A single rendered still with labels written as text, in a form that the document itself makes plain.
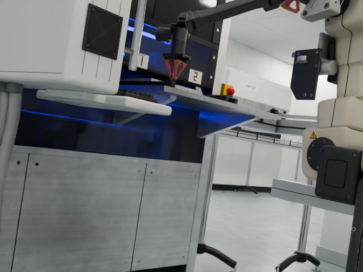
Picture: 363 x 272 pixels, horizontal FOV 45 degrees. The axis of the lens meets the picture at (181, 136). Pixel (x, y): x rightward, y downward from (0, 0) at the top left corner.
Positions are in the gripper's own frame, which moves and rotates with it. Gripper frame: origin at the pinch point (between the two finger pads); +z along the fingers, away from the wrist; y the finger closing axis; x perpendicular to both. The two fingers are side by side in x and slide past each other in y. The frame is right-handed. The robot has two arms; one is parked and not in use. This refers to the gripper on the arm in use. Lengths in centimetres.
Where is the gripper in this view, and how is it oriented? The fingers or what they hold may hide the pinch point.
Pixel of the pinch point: (173, 77)
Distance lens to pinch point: 175.4
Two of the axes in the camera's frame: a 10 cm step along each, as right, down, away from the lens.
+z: -1.5, 9.9, -0.2
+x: -5.2, -0.9, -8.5
